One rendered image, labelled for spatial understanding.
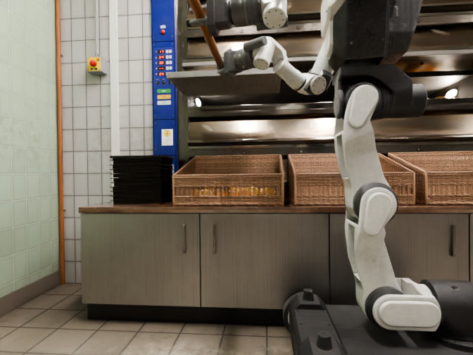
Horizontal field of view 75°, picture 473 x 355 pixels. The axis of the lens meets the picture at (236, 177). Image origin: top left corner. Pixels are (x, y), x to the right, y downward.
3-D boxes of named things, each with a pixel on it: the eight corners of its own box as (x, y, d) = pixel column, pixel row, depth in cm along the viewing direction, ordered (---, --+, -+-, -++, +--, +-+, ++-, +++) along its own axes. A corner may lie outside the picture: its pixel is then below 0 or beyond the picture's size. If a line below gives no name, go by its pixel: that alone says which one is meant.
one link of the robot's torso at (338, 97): (411, 120, 113) (410, 72, 113) (429, 113, 100) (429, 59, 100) (332, 123, 115) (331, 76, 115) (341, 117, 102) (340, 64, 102)
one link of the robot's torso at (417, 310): (412, 308, 117) (412, 274, 116) (443, 337, 97) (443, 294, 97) (356, 307, 118) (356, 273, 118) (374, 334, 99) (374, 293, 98)
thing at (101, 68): (93, 75, 208) (92, 60, 208) (107, 75, 207) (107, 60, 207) (86, 72, 200) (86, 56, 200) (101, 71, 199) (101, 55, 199)
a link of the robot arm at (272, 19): (243, 7, 84) (285, 1, 81) (246, -15, 89) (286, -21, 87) (250, 44, 93) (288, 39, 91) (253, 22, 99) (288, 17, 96)
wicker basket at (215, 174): (195, 198, 201) (194, 156, 200) (282, 198, 194) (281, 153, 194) (170, 206, 153) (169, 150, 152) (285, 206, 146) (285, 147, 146)
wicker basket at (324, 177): (287, 197, 195) (286, 153, 195) (380, 197, 189) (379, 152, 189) (293, 206, 147) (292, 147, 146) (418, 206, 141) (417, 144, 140)
